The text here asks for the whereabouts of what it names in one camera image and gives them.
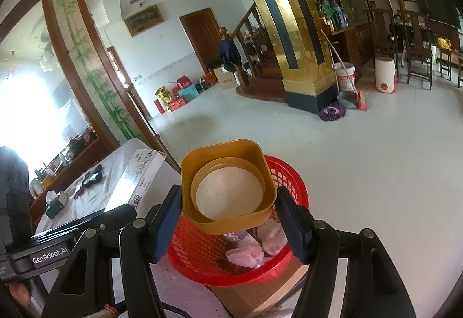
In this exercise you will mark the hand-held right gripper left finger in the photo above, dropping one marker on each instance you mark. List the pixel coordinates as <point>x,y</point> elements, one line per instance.
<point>164,227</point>

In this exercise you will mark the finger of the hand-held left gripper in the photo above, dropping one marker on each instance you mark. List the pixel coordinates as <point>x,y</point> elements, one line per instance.
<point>90,220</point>

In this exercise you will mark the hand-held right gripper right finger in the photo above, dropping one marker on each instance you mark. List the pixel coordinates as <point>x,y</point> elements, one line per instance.
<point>294,231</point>

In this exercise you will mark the red plastic basket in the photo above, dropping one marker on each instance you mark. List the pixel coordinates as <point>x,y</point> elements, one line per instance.
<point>202,260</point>

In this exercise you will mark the yellow square container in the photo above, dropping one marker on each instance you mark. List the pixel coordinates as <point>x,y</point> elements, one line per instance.
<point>217,227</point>

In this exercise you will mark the white cardboard box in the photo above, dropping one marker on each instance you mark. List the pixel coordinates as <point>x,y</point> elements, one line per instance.
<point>144,173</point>

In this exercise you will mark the person's left hand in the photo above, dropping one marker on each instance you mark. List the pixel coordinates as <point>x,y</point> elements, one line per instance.
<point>20,292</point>

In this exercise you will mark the red foil packet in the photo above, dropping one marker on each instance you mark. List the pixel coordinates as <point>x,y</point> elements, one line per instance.
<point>79,193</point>

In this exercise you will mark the green tissue box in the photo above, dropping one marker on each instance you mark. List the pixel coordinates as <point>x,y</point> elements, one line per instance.
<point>58,206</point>

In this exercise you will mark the black handheld tool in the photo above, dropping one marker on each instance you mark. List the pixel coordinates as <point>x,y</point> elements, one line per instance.
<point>94,177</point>

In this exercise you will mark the wooden cabinet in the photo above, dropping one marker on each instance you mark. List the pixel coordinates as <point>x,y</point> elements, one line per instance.
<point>72,173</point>

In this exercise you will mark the red cylinder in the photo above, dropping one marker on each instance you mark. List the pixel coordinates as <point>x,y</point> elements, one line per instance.
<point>159,107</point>

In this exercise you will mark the purple mop head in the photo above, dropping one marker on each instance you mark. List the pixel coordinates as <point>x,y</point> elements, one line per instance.
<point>332,114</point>

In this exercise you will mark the flat red box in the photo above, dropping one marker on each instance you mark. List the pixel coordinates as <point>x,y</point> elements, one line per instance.
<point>177,104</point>

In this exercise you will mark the gold foil ornament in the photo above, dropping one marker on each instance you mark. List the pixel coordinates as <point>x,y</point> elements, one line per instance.
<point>164,95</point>

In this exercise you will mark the blue box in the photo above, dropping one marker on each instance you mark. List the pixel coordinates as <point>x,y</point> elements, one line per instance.
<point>188,92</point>

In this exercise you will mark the grey dustpan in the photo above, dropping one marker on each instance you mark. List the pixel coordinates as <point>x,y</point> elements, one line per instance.
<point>348,100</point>

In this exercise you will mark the red broom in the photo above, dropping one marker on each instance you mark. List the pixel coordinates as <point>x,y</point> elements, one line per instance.
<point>362,102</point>

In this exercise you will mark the red gift box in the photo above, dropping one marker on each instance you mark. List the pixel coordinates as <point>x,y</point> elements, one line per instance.
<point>183,81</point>

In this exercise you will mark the wooden staircase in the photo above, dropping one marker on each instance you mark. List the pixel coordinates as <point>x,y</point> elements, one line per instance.
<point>264,83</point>

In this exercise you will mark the bamboo painted panel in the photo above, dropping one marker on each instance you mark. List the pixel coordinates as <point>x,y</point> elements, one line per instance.
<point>90,68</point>

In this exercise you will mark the white bucket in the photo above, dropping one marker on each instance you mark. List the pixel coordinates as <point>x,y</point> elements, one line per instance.
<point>345,77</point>

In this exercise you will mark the white plastic barrel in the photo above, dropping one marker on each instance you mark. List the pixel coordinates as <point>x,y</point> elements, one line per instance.
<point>385,74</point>

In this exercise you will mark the dark jacket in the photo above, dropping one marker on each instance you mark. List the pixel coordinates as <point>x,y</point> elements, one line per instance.
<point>228,55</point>

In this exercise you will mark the wooden door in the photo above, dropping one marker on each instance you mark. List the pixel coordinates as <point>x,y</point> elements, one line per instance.
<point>202,39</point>

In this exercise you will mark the golden pillar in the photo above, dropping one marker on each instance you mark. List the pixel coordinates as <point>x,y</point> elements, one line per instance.
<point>289,32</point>

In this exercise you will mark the framed picture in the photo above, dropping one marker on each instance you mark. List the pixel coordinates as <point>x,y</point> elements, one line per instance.
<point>144,20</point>

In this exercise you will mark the dark wooden chair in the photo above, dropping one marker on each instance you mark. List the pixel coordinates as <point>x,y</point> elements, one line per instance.
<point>383,36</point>
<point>419,50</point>

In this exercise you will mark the dark wall board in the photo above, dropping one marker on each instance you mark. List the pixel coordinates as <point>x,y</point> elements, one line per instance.
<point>437,9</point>

